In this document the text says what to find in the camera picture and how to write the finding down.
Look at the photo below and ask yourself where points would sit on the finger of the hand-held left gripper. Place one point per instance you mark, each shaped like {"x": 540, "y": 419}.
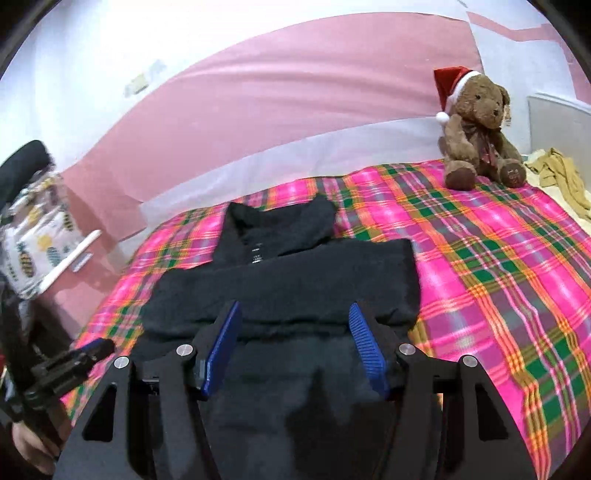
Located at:
{"x": 81, "y": 357}

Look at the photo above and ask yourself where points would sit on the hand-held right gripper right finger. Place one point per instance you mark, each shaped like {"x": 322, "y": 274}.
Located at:
{"x": 367, "y": 344}

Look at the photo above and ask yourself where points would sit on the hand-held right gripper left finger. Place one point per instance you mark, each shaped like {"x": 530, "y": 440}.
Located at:
{"x": 221, "y": 341}

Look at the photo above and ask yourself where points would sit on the black garment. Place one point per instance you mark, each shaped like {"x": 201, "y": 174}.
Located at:
{"x": 295, "y": 281}

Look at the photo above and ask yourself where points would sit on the person's left hand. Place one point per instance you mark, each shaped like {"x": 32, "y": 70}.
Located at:
{"x": 32, "y": 445}

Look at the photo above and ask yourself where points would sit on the white rod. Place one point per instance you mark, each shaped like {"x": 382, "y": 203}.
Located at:
{"x": 69, "y": 261}

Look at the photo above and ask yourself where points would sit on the pineapple print cloth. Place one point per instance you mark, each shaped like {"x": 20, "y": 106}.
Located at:
{"x": 34, "y": 240}

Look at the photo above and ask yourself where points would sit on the pink plaid blanket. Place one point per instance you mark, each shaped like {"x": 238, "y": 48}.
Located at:
{"x": 498, "y": 277}

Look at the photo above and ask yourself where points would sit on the black padded object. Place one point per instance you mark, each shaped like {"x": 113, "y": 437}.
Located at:
{"x": 21, "y": 168}

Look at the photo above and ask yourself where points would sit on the brown teddy bear santa hat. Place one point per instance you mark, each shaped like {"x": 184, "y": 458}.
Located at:
{"x": 478, "y": 134}

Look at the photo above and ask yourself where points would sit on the pale yellow sheet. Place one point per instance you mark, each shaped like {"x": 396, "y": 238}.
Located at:
{"x": 535, "y": 161}

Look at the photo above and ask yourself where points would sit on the mustard yellow cloth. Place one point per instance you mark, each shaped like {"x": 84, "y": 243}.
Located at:
{"x": 565, "y": 180}

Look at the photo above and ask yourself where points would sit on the grey board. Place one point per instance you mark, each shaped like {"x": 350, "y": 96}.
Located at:
{"x": 558, "y": 124}

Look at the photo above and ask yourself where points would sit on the wall socket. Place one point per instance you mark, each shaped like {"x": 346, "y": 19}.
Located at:
{"x": 144, "y": 77}

